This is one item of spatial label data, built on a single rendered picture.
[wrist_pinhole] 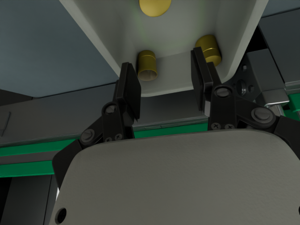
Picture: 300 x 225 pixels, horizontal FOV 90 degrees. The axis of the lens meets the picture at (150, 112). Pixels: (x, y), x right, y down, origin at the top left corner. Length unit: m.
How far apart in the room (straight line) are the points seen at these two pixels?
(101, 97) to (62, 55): 0.12
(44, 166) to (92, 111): 0.18
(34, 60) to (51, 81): 0.08
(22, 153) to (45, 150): 0.07
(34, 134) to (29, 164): 0.08
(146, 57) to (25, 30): 0.20
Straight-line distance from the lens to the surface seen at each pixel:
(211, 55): 0.27
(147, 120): 0.33
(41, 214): 0.75
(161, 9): 0.20
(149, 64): 0.27
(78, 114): 0.43
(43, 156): 0.49
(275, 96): 0.25
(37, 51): 0.37
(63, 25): 0.31
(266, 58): 0.28
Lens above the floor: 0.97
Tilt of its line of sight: 22 degrees down
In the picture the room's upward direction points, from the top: 177 degrees clockwise
